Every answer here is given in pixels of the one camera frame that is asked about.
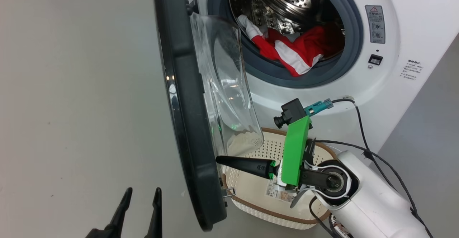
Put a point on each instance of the grey warning label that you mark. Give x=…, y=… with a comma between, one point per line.
x=375, y=24

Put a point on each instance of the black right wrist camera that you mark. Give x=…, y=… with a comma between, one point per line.
x=292, y=110

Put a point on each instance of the printed text label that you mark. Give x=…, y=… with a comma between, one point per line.
x=411, y=70

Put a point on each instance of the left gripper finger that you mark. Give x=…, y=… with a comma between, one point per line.
x=120, y=216
x=156, y=216

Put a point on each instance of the black door lock socket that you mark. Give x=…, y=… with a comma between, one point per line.
x=375, y=59

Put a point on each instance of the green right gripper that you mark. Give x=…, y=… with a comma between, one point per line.
x=294, y=155

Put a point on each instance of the white front-load washing machine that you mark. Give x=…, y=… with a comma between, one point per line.
x=412, y=15

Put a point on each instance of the paper label inside basket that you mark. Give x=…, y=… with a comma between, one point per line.
x=274, y=192

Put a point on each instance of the metal door latch hook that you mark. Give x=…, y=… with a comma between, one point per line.
x=229, y=192

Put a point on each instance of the red and white garment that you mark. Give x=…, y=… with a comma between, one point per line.
x=297, y=48

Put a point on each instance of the teal right camera connector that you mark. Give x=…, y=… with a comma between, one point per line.
x=317, y=107

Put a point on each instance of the grey rubber door gasket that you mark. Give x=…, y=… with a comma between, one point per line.
x=355, y=26

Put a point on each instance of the cream laundry basket, brown rim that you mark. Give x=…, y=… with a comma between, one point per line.
x=251, y=191

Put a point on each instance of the black washer door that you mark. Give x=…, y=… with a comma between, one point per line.
x=186, y=123

